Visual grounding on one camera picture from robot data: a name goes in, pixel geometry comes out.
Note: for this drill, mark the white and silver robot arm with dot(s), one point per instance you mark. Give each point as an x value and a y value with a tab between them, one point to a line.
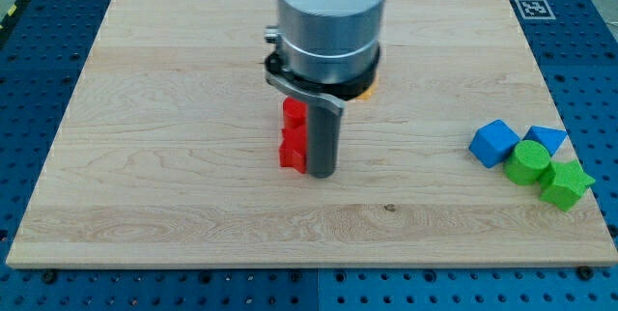
326	52

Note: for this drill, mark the red cylinder block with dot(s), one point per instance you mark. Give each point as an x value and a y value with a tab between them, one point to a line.
294	113

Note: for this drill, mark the green cylinder block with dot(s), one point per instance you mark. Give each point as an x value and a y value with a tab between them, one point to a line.
527	162

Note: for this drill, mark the red star block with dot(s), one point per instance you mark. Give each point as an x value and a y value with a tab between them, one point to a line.
292	150

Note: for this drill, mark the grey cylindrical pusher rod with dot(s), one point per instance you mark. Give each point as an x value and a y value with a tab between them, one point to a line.
323	130

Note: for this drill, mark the yellow block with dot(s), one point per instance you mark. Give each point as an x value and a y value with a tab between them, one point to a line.
367	94

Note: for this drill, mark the white fiducial marker tag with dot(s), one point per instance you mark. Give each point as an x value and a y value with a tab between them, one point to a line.
535	9

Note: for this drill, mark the green star block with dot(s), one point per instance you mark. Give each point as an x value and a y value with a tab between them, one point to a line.
563	184

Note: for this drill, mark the blue triangle block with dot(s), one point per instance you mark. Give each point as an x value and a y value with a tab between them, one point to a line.
551	138

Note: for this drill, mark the blue cube block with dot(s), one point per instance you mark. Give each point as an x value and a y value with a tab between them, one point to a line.
493	143

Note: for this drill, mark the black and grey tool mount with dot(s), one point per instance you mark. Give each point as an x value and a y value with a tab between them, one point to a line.
331	96

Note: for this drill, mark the light wooden board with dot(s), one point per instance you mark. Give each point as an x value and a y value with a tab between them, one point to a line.
167	157

